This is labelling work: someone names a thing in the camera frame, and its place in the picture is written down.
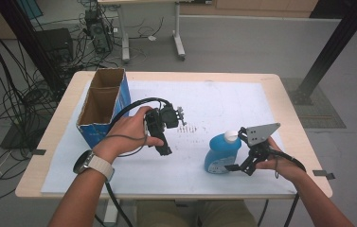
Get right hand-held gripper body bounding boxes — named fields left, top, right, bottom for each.
left=244, top=122, right=282, bottom=164

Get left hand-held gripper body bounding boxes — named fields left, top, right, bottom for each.
left=143, top=103, right=187, bottom=135

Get blue bottle with white cap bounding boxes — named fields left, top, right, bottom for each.
left=204, top=130, right=242, bottom=175

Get person's left hand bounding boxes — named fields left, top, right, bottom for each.
left=92, top=105, right=165, bottom=166

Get person's right hand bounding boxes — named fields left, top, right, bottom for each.
left=255, top=136, right=307, bottom=184

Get white sheet mat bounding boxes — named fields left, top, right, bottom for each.
left=40, top=79, right=297, bottom=196

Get wristwatch with white band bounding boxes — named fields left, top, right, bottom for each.
left=72, top=149, right=116, bottom=183

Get grey floor mat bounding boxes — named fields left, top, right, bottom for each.
left=279, top=77, right=347, bottom=129

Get person's khaki trousers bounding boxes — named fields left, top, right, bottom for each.
left=134, top=199, right=258, bottom=227

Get open blue cardboard box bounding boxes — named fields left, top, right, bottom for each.
left=76, top=67, right=132, bottom=149

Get white table leg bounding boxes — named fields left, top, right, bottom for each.
left=103, top=198, right=122, bottom=227

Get black computer tower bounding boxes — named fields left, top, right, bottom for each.
left=84, top=9, right=113, bottom=55

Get wooden cabinet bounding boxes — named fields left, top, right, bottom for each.
left=179, top=0, right=319, bottom=18

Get black box on floor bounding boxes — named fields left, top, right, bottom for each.
left=35, top=27, right=75, bottom=64

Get dark floor plate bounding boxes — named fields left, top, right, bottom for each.
left=0, top=116, right=51, bottom=150

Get teal panel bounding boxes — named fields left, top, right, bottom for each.
left=16, top=0, right=45, bottom=20

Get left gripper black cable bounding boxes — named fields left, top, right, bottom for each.
left=104, top=96, right=172, bottom=227

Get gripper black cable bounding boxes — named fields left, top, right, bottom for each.
left=104, top=96, right=172, bottom=227
left=270, top=149, right=307, bottom=227

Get right gripper thin wrist cord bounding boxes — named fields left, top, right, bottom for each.
left=274, top=157, right=282, bottom=180

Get gripper thin wrist cord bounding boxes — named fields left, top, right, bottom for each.
left=103, top=133, right=149, bottom=158
left=274, top=157, right=282, bottom=180

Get left gripper thin wrist cord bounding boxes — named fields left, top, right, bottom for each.
left=103, top=133, right=149, bottom=158

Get thin black cable under table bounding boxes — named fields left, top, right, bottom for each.
left=257, top=199, right=271, bottom=227

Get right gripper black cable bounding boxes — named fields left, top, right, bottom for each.
left=270, top=149, right=307, bottom=227

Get white desk frame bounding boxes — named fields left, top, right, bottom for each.
left=97, top=0, right=213, bottom=62

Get black metal frame post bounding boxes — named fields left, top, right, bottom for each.
left=288, top=0, right=357, bottom=107
left=0, top=0, right=66, bottom=96

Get tangle of black floor cables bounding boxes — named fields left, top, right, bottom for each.
left=0, top=0, right=89, bottom=202

